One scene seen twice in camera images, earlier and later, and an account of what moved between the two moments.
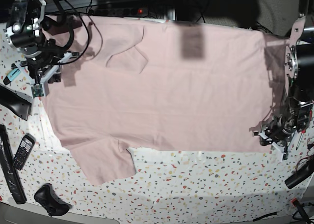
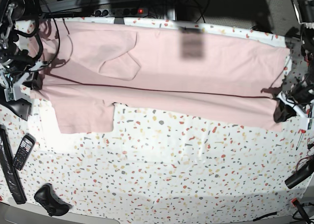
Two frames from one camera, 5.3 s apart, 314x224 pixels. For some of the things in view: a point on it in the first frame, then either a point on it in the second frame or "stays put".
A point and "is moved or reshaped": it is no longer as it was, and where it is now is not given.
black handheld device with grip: [17, 102] stays put
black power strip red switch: [120, 12] stays put
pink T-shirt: [163, 84] is moved or reshaped
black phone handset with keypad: [24, 151] stays put
